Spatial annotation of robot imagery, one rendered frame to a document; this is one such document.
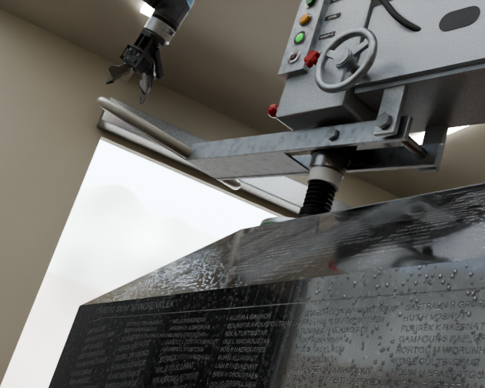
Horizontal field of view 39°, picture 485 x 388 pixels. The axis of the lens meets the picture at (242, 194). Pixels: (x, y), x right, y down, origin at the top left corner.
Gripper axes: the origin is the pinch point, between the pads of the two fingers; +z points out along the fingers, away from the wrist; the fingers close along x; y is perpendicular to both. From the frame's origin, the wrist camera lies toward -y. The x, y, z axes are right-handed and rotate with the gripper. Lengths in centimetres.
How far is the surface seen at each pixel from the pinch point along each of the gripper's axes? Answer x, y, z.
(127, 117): 22.0, 23.8, 6.5
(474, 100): 102, 46, -29
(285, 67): 60, 36, -21
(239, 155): 57, 26, 1
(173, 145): 36.0, 19.9, 6.4
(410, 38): 86, 48, -34
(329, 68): 71, 41, -24
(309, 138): 74, 36, -9
